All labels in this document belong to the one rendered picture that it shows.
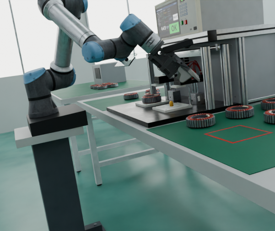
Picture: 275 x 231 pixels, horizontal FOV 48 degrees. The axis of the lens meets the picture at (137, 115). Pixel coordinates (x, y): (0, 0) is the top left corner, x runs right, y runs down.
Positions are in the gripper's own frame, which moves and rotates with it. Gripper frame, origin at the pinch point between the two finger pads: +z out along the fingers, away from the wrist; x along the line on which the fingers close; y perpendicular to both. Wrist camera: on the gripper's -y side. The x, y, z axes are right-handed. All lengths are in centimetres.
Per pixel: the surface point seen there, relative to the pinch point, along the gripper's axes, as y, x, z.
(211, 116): 7.3, 3.1, 13.3
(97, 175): 113, -128, 16
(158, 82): 14, -55, -5
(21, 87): 211, -439, -153
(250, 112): -4.1, -2.6, 25.4
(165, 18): -14, -59, -26
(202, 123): 11.3, 5.6, 11.9
